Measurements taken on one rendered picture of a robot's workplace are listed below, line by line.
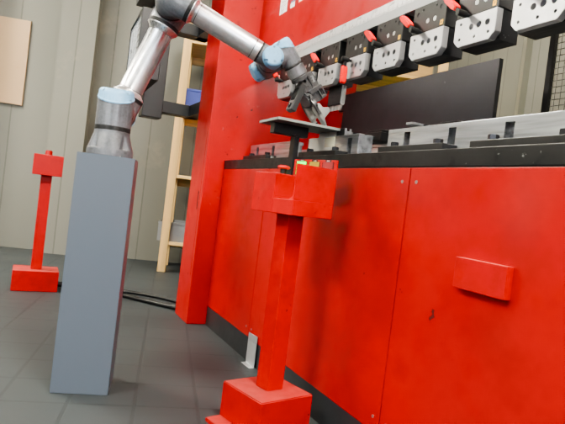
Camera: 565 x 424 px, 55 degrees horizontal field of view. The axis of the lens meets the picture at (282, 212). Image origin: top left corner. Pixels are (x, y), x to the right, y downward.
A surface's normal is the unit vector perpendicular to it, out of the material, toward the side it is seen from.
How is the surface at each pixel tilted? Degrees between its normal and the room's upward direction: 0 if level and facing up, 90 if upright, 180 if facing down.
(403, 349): 90
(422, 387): 90
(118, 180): 90
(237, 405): 90
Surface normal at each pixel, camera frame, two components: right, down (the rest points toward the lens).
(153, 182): 0.20, 0.04
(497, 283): -0.90, -0.11
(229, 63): 0.42, 0.07
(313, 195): 0.63, 0.09
